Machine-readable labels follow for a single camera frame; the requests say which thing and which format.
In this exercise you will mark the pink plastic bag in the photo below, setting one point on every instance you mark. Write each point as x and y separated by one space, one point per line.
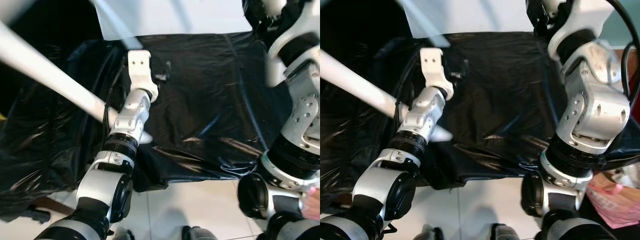
615 200
311 205

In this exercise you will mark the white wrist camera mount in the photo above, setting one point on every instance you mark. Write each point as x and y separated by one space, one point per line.
140 70
580 20
300 25
434 67

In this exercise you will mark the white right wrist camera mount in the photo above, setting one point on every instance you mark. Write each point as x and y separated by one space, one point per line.
300 25
580 20

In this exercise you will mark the grey left robot foot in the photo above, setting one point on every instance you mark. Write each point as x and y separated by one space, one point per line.
122 234
432 233

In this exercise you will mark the brown wooden table leg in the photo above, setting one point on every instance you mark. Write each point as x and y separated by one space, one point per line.
52 206

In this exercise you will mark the grey robot foot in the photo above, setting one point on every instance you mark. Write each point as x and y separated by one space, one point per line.
122 234
432 233
197 233
505 232

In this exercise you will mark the grey right robot foot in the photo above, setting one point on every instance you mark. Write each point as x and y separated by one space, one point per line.
505 232
197 233

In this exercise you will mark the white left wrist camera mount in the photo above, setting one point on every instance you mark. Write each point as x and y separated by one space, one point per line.
434 67
140 70

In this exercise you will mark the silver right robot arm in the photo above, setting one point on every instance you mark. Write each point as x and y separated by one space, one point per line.
590 110
300 125

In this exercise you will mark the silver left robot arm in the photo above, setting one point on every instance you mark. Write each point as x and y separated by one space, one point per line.
420 117
127 120

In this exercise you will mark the black shiny table cloth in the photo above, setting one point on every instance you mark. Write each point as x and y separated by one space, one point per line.
215 100
500 100

